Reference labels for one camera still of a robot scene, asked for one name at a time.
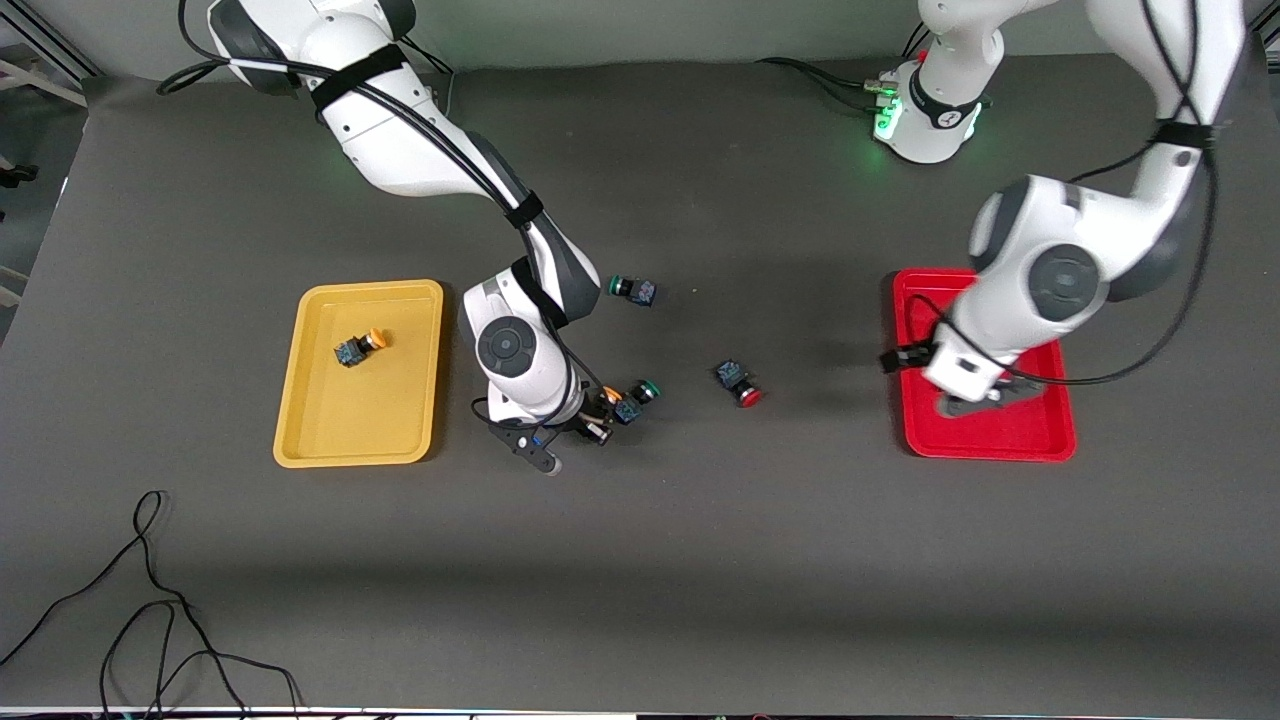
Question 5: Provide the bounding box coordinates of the red plastic tray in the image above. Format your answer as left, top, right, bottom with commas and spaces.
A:
892, 268, 1078, 463

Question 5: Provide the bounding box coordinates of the yellow plastic tray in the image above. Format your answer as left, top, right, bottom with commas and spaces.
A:
273, 279, 445, 469

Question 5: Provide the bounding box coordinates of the red mushroom push button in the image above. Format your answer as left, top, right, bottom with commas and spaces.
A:
715, 360, 763, 409

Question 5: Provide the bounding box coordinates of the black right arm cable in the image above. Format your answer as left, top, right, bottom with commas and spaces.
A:
157, 0, 613, 421

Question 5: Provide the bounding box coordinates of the loose black cable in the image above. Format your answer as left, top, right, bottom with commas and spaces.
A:
0, 490, 303, 720

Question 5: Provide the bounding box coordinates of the white frame beam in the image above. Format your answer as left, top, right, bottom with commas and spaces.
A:
0, 55, 89, 109

